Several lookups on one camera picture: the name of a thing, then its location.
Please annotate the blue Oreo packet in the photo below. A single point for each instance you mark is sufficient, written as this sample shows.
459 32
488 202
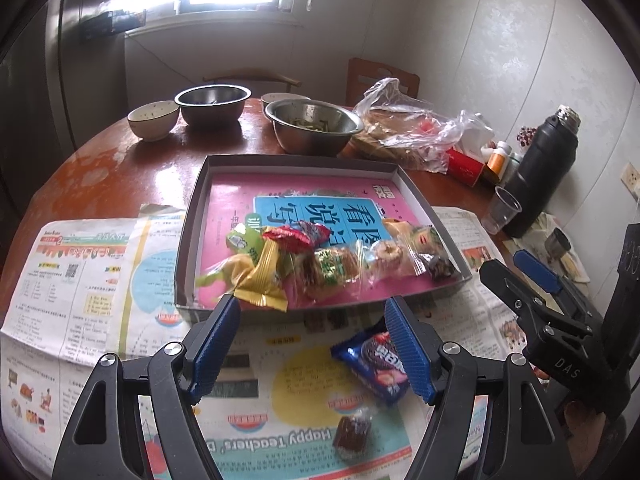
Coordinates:
372 357

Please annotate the orange medicine bottle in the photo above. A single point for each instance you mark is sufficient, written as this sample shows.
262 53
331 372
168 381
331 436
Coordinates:
499 159

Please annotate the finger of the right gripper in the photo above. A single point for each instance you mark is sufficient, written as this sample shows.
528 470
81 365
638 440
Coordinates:
547 331
566 295

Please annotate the white ceramic bowl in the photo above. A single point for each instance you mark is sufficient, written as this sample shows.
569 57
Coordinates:
271 97
153 121

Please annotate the clear cookie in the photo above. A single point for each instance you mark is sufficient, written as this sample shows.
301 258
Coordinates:
389 259

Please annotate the English newspaper sheet left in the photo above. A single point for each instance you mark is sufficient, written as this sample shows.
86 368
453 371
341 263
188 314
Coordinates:
88 287

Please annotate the red tissue pack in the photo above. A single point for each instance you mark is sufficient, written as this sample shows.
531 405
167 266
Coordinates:
463 168

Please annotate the grey cardboard box tray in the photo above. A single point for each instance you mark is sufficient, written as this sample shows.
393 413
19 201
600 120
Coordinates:
320 234

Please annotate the steel bowl far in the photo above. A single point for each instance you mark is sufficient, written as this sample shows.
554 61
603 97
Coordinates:
212 105

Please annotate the yellow snack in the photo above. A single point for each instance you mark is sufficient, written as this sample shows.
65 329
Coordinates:
264 286

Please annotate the red candy packet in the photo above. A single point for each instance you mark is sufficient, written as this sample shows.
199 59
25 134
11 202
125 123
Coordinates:
302 236

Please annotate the clear plastic cup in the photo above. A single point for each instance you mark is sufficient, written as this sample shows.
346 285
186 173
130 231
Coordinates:
502 208

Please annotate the wall power socket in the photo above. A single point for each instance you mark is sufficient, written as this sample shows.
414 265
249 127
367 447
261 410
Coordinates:
630 178

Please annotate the small steel cup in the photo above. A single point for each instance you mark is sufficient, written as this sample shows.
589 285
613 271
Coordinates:
557 244

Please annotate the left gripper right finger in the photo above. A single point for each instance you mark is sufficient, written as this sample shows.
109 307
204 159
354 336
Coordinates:
417 346

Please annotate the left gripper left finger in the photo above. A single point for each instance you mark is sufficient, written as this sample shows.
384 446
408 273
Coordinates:
207 344

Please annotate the steel bowl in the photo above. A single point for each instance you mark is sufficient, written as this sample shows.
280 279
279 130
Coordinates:
312 127
212 105

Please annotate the green yellow snack packet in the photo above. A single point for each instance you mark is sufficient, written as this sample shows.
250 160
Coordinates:
244 244

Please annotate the dark wrapped candy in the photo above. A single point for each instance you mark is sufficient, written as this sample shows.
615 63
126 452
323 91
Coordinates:
352 435

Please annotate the wooden chair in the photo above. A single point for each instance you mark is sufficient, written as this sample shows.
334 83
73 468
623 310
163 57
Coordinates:
363 74

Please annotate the english newspaper sheet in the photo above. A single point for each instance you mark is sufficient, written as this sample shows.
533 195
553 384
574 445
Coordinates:
88 287
275 408

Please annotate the steel bowl near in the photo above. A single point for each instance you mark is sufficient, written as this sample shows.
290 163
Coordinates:
312 127

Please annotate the English newspaper sheet right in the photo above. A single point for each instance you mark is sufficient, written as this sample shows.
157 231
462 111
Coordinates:
275 408

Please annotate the dark refrigerator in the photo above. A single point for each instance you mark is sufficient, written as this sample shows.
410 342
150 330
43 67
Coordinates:
62 82

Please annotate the clear plastic bag with bread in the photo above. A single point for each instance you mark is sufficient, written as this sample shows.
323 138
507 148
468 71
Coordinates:
408 132

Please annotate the clear pastry snack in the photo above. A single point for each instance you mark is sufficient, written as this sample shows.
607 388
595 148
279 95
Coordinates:
328 272

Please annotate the black thermos flask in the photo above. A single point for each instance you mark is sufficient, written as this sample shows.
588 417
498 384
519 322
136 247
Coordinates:
543 167

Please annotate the Snickers chocolate bar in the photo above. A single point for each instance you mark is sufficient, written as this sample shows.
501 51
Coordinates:
437 267

